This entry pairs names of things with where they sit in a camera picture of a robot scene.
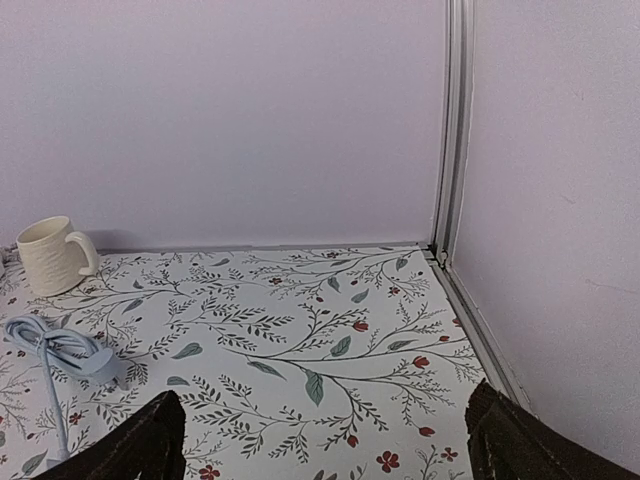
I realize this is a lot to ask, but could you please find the light blue cable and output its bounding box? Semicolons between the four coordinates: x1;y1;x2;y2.
3;314;132;466

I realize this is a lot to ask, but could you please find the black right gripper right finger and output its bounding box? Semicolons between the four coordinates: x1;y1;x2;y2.
465;380;639;480

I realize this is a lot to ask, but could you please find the cream ceramic mug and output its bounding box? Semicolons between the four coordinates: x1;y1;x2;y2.
16;216;100;297

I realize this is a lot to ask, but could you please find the aluminium frame post right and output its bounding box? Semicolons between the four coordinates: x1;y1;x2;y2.
431;0;475;268

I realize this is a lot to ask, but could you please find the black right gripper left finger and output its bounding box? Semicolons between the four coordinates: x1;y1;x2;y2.
38;390;186;480

